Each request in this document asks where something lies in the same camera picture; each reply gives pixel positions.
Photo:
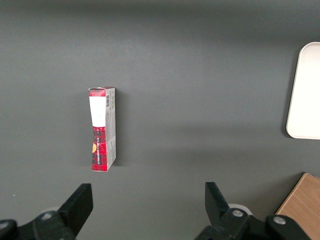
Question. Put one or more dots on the cream plastic tray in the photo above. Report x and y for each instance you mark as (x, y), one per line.
(307, 95)

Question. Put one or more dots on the wooden drawer cabinet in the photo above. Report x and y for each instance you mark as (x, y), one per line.
(302, 207)

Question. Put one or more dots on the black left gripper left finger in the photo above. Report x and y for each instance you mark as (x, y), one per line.
(75, 210)

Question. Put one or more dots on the dark grey table mat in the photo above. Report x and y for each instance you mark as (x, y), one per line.
(187, 87)

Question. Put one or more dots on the red and grey carton box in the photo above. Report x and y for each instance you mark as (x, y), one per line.
(100, 112)

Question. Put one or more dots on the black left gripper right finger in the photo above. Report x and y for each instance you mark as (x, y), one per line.
(217, 212)

